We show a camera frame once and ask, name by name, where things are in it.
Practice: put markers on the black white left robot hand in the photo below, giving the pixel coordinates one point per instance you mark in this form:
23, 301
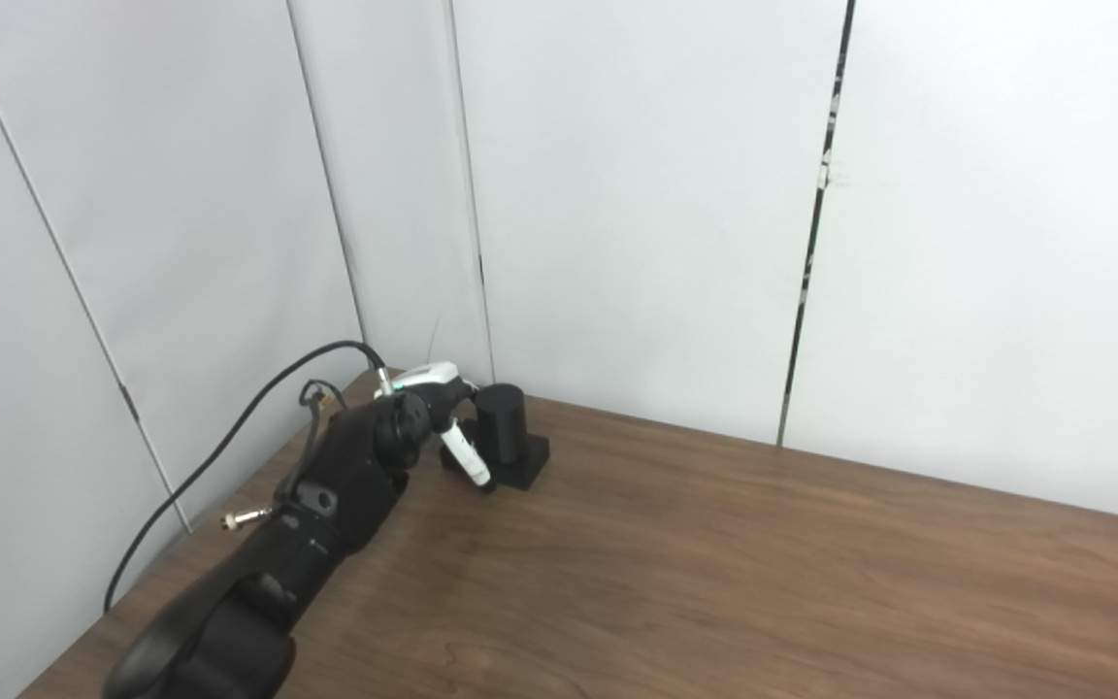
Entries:
433, 374

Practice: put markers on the black peg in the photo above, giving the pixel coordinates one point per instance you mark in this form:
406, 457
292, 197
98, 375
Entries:
504, 427

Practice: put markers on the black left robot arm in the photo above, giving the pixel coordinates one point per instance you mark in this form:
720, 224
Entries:
326, 515

